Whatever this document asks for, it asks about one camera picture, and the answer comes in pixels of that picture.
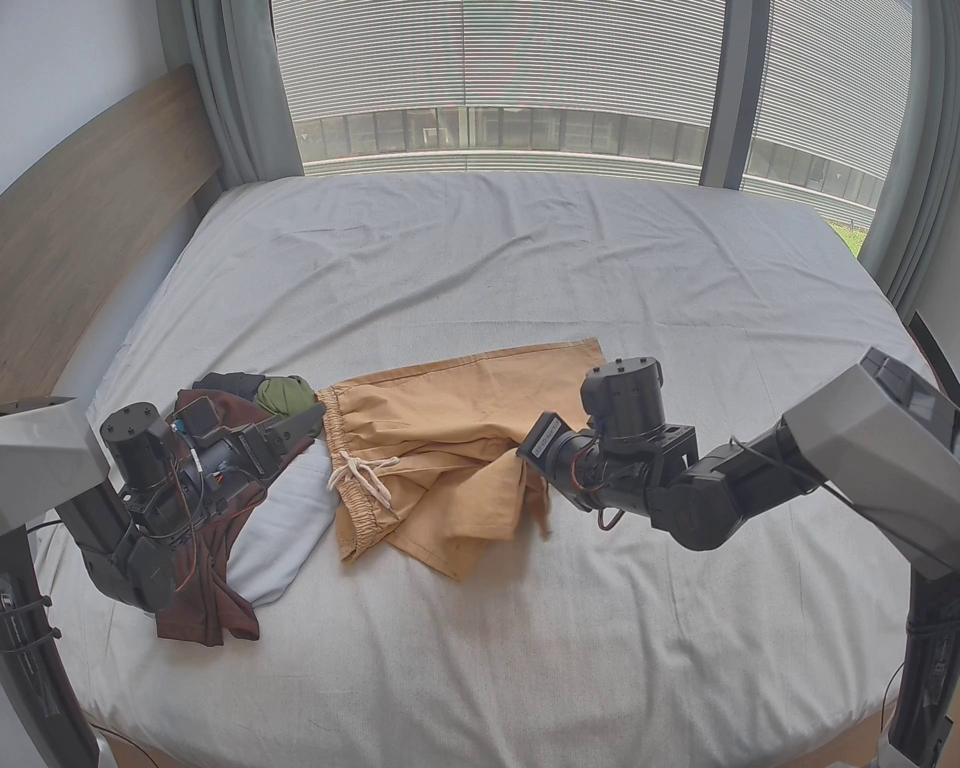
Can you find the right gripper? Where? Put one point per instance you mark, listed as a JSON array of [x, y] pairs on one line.
[[544, 442]]

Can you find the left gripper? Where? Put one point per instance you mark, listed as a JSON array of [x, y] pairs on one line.
[[232, 461]]

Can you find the tan shorts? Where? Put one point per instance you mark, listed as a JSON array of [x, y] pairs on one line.
[[435, 420]]

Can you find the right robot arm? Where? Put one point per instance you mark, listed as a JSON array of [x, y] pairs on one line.
[[862, 450]]

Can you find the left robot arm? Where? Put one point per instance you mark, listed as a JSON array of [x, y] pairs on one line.
[[45, 457]]

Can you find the bed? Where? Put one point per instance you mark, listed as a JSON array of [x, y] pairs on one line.
[[525, 262]]

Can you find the green garment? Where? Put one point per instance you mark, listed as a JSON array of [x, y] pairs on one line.
[[281, 394]]

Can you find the black garment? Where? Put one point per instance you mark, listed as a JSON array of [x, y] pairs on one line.
[[229, 384]]

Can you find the pale blue garment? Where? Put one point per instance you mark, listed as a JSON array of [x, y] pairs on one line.
[[285, 517]]

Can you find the brown garment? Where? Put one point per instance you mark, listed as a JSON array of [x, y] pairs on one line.
[[217, 585]]

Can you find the grey-green curtain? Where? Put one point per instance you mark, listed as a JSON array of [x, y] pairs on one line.
[[922, 150], [240, 90]]

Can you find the window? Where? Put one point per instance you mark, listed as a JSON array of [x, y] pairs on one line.
[[487, 75]]

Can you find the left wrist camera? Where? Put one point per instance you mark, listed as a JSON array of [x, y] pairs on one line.
[[199, 416]]

